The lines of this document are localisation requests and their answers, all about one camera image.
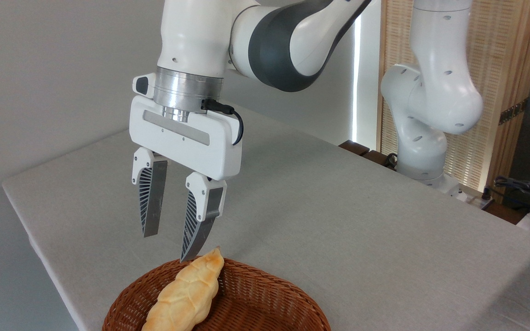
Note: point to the golden braided bread loaf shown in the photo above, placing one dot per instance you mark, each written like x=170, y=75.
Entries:
x=187, y=294

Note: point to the brown wicker basket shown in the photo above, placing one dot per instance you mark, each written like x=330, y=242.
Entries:
x=265, y=303

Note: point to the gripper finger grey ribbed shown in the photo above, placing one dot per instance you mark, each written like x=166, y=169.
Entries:
x=203, y=207
x=152, y=197

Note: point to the dark brown wooden block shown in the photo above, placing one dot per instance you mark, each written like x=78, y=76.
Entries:
x=354, y=147

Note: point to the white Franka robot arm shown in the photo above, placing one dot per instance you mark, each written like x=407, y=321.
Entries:
x=200, y=37

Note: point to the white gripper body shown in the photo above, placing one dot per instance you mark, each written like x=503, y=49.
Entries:
x=187, y=142

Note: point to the grey tablecloth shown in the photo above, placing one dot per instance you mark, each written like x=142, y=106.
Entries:
x=361, y=220

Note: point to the wooden slatted screen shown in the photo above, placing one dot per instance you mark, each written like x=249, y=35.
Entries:
x=504, y=46

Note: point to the bright vertical light strip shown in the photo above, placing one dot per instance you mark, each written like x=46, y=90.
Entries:
x=358, y=92

